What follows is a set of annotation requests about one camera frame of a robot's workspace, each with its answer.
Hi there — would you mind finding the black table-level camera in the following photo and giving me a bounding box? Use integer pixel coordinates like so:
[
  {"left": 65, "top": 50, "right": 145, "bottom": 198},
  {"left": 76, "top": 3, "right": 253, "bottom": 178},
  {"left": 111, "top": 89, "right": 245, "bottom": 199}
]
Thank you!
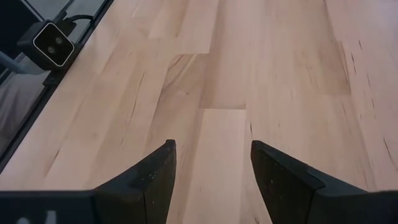
[{"left": 17, "top": 20, "right": 77, "bottom": 72}]

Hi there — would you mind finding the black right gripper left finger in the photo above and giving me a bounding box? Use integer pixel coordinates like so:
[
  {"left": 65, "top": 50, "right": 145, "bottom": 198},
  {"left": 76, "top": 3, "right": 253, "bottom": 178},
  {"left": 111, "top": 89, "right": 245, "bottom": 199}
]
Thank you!
[{"left": 93, "top": 139, "right": 177, "bottom": 224}]

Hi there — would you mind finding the black aluminium table frame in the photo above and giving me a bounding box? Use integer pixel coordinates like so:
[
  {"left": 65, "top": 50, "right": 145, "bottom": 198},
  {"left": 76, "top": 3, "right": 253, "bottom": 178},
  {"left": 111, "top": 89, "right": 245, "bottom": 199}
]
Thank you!
[{"left": 0, "top": 0, "right": 114, "bottom": 175}]

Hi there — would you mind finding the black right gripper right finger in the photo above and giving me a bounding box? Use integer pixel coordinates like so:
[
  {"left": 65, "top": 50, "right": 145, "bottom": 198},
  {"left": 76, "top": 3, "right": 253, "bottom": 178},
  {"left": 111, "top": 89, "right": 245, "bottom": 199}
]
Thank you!
[{"left": 250, "top": 139, "right": 371, "bottom": 224}]

